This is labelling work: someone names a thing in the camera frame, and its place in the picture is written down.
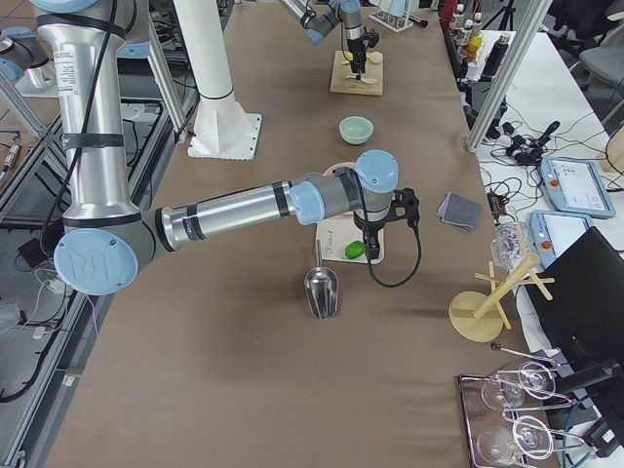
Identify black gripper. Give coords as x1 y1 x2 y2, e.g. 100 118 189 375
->
354 188 420 260
346 26 379 80

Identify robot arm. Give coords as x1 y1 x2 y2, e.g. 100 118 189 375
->
280 0 379 82
30 1 422 296

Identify mint green bowl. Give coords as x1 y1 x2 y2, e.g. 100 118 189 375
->
338 116 374 145

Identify pink bowl of ice cubes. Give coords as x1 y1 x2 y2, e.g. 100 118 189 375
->
325 163 363 215

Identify steel ice scoop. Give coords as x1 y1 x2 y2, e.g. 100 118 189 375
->
304 239 339 320

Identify bamboo cutting board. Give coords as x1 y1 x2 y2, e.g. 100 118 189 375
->
330 51 384 97

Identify grey folded cloth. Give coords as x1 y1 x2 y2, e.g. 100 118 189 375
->
437 193 483 230

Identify green lime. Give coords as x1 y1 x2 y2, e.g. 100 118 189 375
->
344 240 367 260

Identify cream serving tray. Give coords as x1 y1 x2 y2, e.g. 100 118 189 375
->
316 215 367 264

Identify wooden cup tree stand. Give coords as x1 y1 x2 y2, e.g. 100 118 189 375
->
448 253 555 342

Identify blue teach pendant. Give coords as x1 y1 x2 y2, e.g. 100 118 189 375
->
529 210 593 268
539 156 616 218

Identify black laptop monitor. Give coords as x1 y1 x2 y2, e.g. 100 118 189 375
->
526 227 623 365

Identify wine glass on rack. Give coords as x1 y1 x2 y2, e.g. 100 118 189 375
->
481 361 555 410

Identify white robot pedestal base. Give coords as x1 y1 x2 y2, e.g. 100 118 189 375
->
175 0 261 161

